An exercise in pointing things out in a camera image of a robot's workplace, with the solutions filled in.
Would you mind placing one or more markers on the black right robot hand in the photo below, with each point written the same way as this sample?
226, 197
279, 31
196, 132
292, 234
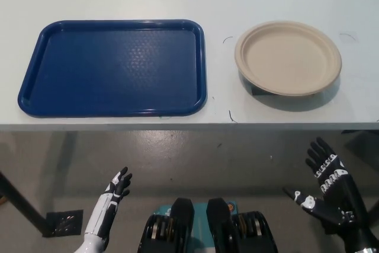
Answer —
340, 202

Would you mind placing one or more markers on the white and black left hand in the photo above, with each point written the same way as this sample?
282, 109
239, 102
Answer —
111, 202

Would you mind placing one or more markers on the beige paper plate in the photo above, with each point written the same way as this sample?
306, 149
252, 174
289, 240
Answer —
288, 57

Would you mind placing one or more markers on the black table foot plate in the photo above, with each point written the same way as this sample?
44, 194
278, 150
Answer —
68, 222

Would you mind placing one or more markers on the blue plastic tray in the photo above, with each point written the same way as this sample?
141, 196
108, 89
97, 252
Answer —
89, 72

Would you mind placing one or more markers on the black robot left leg block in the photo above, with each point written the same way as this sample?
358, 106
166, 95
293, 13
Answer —
180, 220

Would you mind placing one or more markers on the black robot leg block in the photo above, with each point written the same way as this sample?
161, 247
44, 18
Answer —
180, 220
220, 223

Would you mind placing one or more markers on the black table leg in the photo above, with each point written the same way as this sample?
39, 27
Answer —
23, 202

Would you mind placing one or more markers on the black robot legs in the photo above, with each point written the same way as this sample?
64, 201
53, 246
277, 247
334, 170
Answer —
200, 216

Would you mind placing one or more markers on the black robot right leg block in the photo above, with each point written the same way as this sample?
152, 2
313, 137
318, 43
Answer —
220, 223

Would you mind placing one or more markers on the grey perforated plastic basket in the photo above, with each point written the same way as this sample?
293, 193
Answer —
247, 79

